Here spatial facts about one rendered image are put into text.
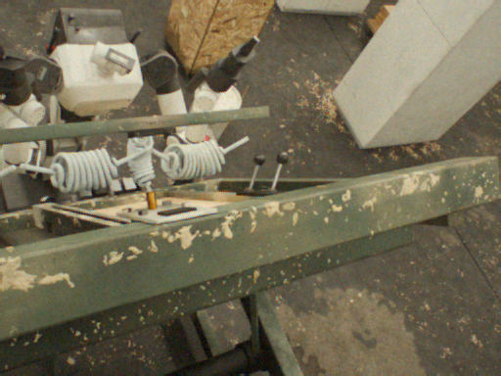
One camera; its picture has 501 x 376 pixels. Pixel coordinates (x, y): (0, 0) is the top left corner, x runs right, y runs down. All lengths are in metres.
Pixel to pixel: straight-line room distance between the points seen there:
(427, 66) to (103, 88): 2.42
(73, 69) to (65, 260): 1.10
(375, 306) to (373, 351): 0.29
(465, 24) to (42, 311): 3.12
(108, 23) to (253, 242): 1.18
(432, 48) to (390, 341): 1.87
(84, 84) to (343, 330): 2.15
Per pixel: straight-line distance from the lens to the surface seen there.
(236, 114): 0.89
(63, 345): 0.95
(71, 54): 1.75
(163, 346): 2.75
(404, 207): 1.04
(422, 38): 3.69
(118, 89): 1.76
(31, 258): 0.69
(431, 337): 3.59
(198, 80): 1.69
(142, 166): 0.88
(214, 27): 3.53
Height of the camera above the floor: 2.55
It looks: 49 degrees down
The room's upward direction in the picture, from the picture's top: 34 degrees clockwise
